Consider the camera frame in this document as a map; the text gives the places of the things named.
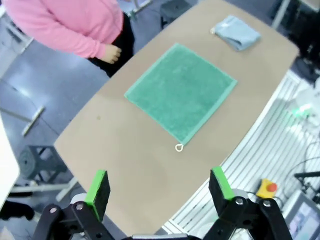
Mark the black shoe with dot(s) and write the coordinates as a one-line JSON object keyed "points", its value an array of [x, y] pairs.
{"points": [[15, 210]]}

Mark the grey plastic step stool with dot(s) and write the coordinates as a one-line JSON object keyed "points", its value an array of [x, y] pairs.
{"points": [[175, 11], [42, 162]]}

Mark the green terry towel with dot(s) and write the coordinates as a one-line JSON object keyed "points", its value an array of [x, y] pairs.
{"points": [[182, 92]]}

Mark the yellow emergency stop button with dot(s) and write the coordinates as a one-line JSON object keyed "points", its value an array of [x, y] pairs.
{"points": [[266, 188]]}

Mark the light blue terry towel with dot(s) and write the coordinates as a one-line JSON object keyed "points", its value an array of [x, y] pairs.
{"points": [[237, 32]]}

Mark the person's right forearm pink sleeve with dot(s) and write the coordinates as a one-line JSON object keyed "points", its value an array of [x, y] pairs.
{"points": [[85, 45]]}

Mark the grey monitor screen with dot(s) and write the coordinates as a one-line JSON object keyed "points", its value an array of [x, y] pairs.
{"points": [[303, 217]]}

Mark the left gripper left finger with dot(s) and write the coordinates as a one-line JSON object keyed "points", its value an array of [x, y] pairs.
{"points": [[97, 200]]}

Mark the person in pink hoodie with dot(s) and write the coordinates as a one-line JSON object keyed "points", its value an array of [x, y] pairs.
{"points": [[75, 17]]}

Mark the person's right hand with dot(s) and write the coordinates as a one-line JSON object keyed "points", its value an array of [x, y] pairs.
{"points": [[112, 53]]}

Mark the white slotted base platform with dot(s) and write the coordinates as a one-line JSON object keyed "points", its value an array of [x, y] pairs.
{"points": [[250, 155]]}

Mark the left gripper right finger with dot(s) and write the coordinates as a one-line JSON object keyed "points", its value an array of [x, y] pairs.
{"points": [[222, 197]]}

